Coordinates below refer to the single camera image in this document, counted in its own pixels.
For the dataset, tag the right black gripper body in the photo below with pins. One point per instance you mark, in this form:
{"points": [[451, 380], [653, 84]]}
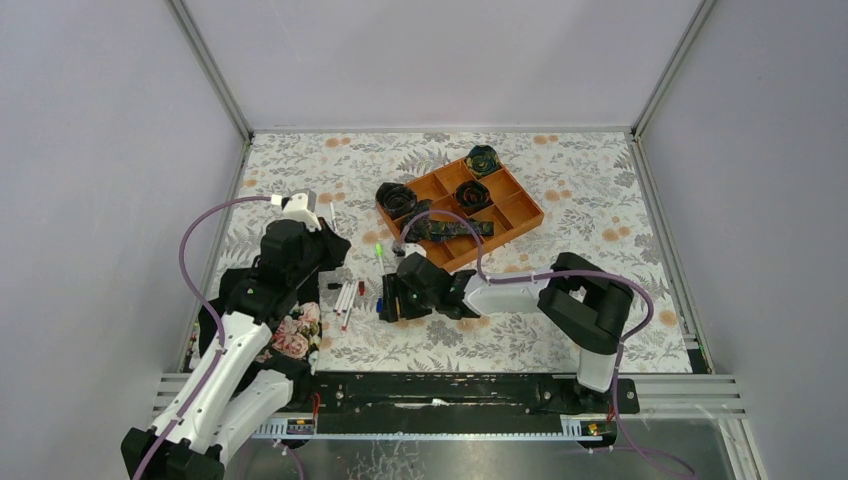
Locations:
{"points": [[395, 299]]}

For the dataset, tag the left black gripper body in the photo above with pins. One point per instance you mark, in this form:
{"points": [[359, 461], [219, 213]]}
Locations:
{"points": [[329, 244]]}

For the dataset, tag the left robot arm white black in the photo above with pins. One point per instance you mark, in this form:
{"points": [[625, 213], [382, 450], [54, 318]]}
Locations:
{"points": [[197, 435]]}

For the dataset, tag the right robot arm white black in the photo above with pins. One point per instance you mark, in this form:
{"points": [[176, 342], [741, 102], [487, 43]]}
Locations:
{"points": [[590, 306]]}

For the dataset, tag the white pen on table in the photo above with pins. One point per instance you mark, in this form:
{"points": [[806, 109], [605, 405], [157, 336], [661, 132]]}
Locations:
{"points": [[339, 304]]}

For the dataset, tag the unrolled dark patterned tie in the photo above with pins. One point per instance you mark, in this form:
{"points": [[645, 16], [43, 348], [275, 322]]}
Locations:
{"points": [[439, 231]]}

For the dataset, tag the rolled dark tie left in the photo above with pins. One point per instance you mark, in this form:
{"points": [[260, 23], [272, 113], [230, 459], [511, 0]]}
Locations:
{"points": [[396, 199]]}

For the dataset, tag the rolled dark tie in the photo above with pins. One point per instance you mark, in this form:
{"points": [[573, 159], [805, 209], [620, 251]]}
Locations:
{"points": [[472, 196], [482, 160], [396, 199]]}

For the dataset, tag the black floral cloth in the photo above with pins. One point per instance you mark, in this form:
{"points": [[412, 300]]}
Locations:
{"points": [[296, 337]]}

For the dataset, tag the rolled dark tie centre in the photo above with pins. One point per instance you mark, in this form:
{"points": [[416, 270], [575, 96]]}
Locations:
{"points": [[472, 196]]}

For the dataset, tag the rolled dark tie top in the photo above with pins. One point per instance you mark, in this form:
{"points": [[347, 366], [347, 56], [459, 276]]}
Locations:
{"points": [[482, 160]]}

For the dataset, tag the floral table cloth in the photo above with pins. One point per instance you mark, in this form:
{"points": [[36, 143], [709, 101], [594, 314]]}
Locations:
{"points": [[586, 186]]}

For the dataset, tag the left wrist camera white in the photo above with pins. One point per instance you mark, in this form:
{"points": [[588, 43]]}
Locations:
{"points": [[299, 206]]}

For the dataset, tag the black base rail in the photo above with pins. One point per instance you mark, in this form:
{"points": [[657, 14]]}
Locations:
{"points": [[375, 403]]}

